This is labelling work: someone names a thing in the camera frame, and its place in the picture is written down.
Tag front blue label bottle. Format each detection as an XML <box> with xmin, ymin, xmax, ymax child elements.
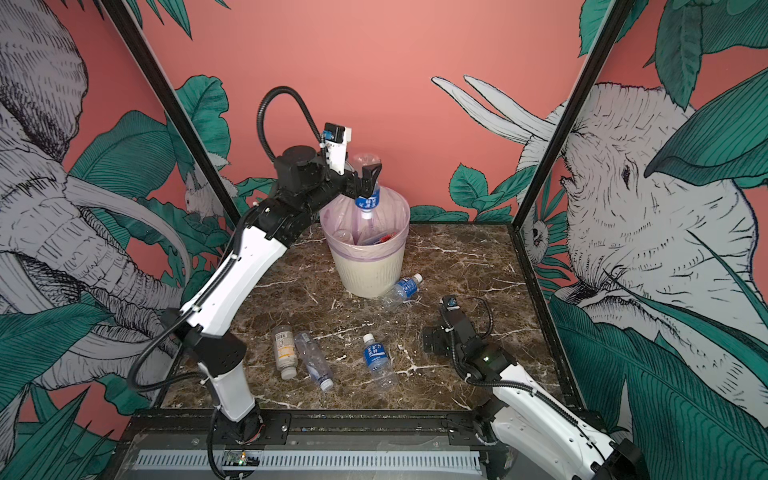
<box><xmin>362</xmin><ymin>334</ymin><xmax>397</xmax><ymax>390</ymax></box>

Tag clear green label bottle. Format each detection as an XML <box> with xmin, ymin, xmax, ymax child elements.
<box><xmin>333</xmin><ymin>229</ymin><xmax>355</xmax><ymax>245</ymax></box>

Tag purple plastic bin liner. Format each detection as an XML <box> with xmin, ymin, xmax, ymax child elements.
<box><xmin>320</xmin><ymin>187</ymin><xmax>410</xmax><ymax>260</ymax></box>

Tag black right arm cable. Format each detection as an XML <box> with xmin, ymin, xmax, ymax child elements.
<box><xmin>467</xmin><ymin>296</ymin><xmax>494</xmax><ymax>338</ymax></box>

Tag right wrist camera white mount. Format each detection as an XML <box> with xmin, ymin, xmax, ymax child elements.
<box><xmin>440</xmin><ymin>294</ymin><xmax>460</xmax><ymax>312</ymax></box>

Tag white ribbed trash bin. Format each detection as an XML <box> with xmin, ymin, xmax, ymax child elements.
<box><xmin>331</xmin><ymin>247</ymin><xmax>405</xmax><ymax>298</ymax></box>

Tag black frame post left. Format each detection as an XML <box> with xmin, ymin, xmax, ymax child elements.
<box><xmin>99</xmin><ymin>0</ymin><xmax>241</xmax><ymax>223</ymax></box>

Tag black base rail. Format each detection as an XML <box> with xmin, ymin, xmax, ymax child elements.
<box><xmin>113</xmin><ymin>409</ymin><xmax>507</xmax><ymax>462</ymax></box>

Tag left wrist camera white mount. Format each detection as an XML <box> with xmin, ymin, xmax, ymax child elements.
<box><xmin>321</xmin><ymin>122</ymin><xmax>352</xmax><ymax>175</ymax></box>

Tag white slotted cable duct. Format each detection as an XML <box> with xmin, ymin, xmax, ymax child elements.
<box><xmin>129</xmin><ymin>450</ymin><xmax>483</xmax><ymax>475</ymax></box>

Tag blue label white cap bottle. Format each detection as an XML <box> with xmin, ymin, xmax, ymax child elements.
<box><xmin>349</xmin><ymin>153</ymin><xmax>382</xmax><ymax>245</ymax></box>

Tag black frame post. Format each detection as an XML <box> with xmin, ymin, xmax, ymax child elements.
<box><xmin>99</xmin><ymin>0</ymin><xmax>241</xmax><ymax>223</ymax></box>
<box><xmin>512</xmin><ymin>0</ymin><xmax>634</xmax><ymax>233</ymax></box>

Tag beige label pill bottle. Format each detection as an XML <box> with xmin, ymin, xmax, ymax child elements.
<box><xmin>273</xmin><ymin>325</ymin><xmax>298</xmax><ymax>380</ymax></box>

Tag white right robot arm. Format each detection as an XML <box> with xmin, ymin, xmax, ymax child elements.
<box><xmin>422</xmin><ymin>295</ymin><xmax>650</xmax><ymax>479</ymax></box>

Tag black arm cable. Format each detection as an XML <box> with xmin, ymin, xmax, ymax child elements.
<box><xmin>256</xmin><ymin>85</ymin><xmax>325</xmax><ymax>164</ymax></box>
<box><xmin>467</xmin><ymin>296</ymin><xmax>494</xmax><ymax>338</ymax></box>

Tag clear crushed bottle blue cap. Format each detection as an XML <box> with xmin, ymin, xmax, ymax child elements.
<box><xmin>294</xmin><ymin>332</ymin><xmax>334</xmax><ymax>393</ymax></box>

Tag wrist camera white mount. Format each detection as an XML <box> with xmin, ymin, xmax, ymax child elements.
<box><xmin>321</xmin><ymin>122</ymin><xmax>352</xmax><ymax>175</ymax></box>
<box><xmin>440</xmin><ymin>294</ymin><xmax>460</xmax><ymax>312</ymax></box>

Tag black frame post right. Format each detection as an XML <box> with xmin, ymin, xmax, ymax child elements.
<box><xmin>512</xmin><ymin>0</ymin><xmax>634</xmax><ymax>233</ymax></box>

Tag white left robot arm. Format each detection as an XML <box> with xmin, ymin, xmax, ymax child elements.
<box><xmin>169</xmin><ymin>145</ymin><xmax>382</xmax><ymax>423</ymax></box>

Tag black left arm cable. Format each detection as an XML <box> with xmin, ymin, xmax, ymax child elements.
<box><xmin>256</xmin><ymin>85</ymin><xmax>325</xmax><ymax>164</ymax></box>

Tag blue label bottle by bin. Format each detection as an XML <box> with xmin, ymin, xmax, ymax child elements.
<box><xmin>382</xmin><ymin>274</ymin><xmax>423</xmax><ymax>306</ymax></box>

